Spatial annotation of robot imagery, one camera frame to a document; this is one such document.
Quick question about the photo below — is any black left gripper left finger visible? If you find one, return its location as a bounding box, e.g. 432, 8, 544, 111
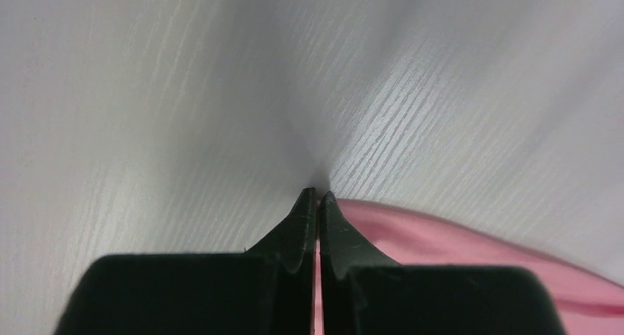
55, 188, 318, 334

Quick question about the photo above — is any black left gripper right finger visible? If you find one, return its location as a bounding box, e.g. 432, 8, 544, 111
319, 193, 565, 334

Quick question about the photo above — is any pink t shirt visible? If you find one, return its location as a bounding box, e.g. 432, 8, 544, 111
337, 199, 623, 334

